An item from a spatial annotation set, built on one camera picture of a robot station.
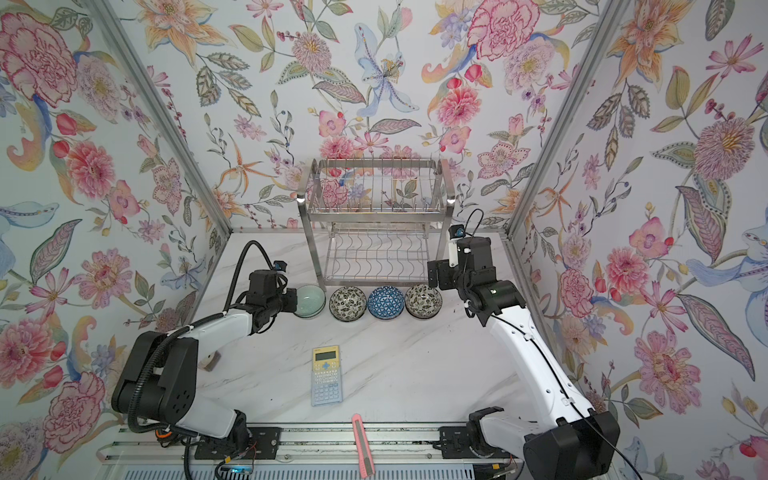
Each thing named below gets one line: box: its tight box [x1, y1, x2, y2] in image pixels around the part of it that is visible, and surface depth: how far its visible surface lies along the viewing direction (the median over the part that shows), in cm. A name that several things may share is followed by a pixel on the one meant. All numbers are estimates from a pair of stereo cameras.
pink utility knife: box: [352, 413, 376, 479], surface depth 75 cm
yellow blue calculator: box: [311, 345, 343, 407], surface depth 86 cm
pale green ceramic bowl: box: [294, 284, 326, 318], surface depth 97 cm
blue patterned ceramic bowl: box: [367, 285, 405, 320], surface depth 98 cm
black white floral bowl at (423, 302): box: [404, 283, 443, 320], surface depth 97 cm
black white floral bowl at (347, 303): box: [329, 286, 367, 322], surface depth 98 cm
